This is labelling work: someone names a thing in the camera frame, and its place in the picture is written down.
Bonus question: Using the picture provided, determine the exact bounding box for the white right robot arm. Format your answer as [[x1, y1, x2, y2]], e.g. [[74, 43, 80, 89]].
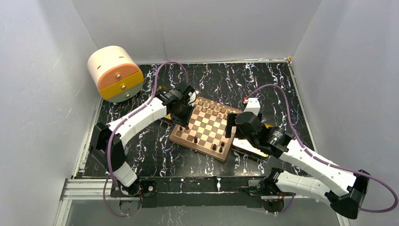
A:
[[225, 112, 369, 219]]

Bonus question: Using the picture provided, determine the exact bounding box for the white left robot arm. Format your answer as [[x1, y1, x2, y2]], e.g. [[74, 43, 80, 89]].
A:
[[88, 82, 198, 196]]

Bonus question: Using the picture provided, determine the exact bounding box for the wooden chess board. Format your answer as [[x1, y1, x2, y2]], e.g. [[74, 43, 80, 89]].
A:
[[169, 97, 242, 162]]

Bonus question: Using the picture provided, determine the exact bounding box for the gold tin lid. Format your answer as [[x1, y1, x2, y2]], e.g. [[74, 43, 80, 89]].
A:
[[232, 138, 269, 158]]

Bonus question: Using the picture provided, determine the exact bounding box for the gold tin box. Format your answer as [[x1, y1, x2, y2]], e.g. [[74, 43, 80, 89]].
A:
[[155, 86, 174, 124]]

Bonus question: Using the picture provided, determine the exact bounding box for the round cream drawer cabinet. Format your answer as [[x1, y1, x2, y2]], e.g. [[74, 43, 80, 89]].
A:
[[87, 46, 144, 104]]

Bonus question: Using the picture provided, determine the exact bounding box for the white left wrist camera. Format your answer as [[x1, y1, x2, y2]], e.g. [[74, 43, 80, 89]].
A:
[[187, 90, 199, 106]]

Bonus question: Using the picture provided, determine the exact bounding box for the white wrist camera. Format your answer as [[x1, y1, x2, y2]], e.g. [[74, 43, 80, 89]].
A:
[[187, 90, 199, 106], [243, 97, 260, 116]]

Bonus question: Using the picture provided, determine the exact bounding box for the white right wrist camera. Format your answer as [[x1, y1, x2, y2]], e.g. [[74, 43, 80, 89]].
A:
[[243, 97, 260, 116]]

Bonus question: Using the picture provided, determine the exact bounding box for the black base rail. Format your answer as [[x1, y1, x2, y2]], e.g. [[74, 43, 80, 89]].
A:
[[110, 176, 292, 211]]

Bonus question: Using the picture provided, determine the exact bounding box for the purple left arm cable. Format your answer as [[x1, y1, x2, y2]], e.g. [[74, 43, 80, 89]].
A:
[[103, 60, 189, 218]]

